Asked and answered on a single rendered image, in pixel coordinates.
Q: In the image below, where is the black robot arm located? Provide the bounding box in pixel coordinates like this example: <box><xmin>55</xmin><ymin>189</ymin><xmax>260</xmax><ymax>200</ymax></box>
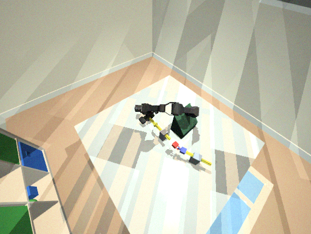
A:
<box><xmin>134</xmin><ymin>102</ymin><xmax>199</xmax><ymax>118</ymax></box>

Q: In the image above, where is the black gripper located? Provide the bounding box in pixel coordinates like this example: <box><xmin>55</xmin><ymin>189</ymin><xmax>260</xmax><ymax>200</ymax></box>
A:
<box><xmin>139</xmin><ymin>111</ymin><xmax>159</xmax><ymax>124</ymax></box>

